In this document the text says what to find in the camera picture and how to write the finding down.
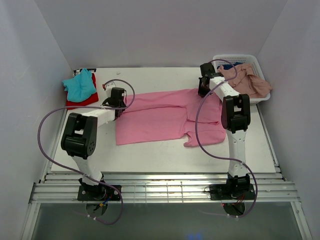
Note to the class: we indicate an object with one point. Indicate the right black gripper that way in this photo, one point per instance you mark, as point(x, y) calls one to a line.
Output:
point(201, 93)

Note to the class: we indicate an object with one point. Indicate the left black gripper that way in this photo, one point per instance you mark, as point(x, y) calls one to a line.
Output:
point(107, 100)

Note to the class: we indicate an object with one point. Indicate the pink t shirt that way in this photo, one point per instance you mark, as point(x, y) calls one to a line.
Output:
point(171, 115)

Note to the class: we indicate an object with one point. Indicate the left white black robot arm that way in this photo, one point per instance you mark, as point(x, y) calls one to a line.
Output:
point(79, 140)

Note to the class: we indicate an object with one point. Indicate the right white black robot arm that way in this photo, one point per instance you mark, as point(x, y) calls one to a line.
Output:
point(235, 119)

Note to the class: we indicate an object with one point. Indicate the white plastic basket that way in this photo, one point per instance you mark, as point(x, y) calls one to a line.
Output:
point(237, 59)

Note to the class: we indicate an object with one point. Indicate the blue t shirt in basket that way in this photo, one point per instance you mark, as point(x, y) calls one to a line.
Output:
point(226, 67)

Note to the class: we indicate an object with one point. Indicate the red folded t shirt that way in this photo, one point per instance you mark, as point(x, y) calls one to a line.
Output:
point(94, 98)

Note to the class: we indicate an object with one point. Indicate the teal folded t shirt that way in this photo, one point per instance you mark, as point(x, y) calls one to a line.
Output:
point(80, 87)

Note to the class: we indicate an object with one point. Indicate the beige t shirt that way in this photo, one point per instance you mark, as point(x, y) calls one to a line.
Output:
point(246, 82)

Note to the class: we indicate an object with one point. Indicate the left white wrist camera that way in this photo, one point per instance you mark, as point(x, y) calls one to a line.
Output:
point(108, 87)

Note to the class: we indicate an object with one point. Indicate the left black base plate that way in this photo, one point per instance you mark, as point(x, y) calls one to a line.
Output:
point(99, 193)

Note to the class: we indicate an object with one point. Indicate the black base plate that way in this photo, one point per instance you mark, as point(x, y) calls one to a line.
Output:
point(99, 193)
point(222, 192)

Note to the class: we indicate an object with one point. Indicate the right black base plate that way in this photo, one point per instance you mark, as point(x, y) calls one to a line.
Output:
point(222, 192)

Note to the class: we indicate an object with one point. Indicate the aluminium frame rail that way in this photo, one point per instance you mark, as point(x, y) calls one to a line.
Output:
point(161, 188)

